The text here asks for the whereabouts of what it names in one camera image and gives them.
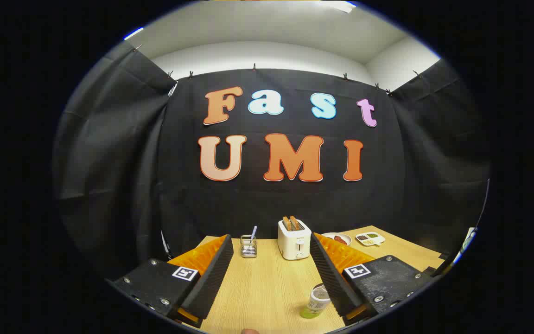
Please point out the brown toast slice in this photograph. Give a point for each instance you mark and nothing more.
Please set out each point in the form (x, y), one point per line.
(295, 222)
(286, 223)

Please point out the wooden table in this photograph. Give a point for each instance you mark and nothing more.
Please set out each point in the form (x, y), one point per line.
(267, 287)

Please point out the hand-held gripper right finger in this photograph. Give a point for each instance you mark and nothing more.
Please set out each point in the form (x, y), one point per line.
(334, 278)

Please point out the red food pieces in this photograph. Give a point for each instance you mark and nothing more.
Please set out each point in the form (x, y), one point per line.
(340, 239)

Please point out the round white plate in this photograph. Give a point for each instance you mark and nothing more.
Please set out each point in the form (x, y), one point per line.
(346, 238)

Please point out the white toaster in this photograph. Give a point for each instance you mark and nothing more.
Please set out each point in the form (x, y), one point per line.
(295, 243)

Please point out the white divided spice dish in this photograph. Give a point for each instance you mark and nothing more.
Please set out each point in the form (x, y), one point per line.
(370, 239)

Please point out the white plastic object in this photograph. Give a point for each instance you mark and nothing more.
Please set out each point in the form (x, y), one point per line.
(465, 243)

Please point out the black backdrop cloth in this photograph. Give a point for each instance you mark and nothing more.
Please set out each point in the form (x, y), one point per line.
(295, 204)

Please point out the clear bottle with white label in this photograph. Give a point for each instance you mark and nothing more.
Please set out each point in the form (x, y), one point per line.
(317, 304)

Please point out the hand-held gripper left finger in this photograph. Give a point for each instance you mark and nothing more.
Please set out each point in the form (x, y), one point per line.
(213, 278)

